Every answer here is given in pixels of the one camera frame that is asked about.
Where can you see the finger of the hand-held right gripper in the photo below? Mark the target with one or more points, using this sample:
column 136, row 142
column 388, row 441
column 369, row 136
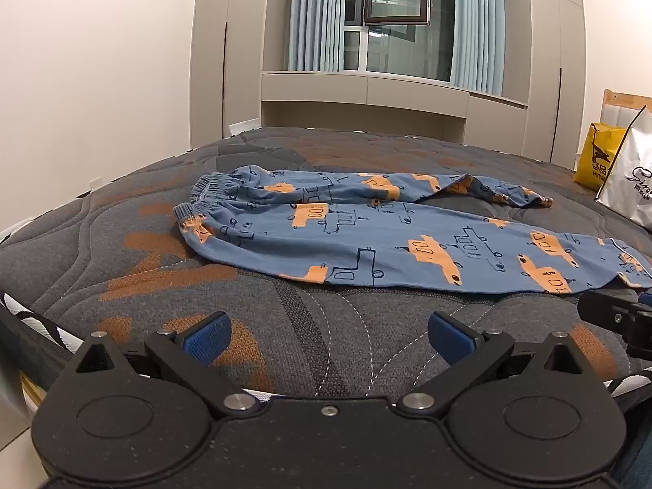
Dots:
column 639, row 338
column 603, row 306

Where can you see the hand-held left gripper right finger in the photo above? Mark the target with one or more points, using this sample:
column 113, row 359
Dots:
column 451, row 337

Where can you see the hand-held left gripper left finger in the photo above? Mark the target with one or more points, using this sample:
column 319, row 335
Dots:
column 208, row 337

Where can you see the blue pants with orange print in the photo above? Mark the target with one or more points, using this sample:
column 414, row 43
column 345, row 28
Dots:
column 356, row 229

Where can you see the white plastic bag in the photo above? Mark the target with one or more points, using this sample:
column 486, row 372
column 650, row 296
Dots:
column 629, row 178

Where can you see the grey and orange quilted bed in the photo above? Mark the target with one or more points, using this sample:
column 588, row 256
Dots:
column 127, row 214

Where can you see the yellow shopping bag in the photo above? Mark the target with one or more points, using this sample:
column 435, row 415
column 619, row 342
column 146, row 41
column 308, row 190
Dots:
column 598, row 158

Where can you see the black and white striped sheet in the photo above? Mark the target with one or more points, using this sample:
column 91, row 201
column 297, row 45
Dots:
column 35, row 323

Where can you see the wooden padded headboard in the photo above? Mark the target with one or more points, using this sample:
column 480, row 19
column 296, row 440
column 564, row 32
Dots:
column 619, row 107

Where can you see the beige window bench cabinet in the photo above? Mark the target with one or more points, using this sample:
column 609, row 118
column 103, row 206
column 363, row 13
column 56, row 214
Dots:
column 407, row 97

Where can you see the beige wardrobe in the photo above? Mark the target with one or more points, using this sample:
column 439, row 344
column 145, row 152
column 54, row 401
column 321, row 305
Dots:
column 226, row 51
column 552, row 61

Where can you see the light blue curtain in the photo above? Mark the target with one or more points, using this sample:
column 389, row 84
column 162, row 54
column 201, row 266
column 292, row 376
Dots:
column 316, row 15
column 476, row 25

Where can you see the white wall socket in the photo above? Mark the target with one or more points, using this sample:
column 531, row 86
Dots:
column 95, row 182

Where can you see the window with dark frame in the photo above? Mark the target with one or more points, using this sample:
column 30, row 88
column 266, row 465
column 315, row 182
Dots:
column 400, row 15

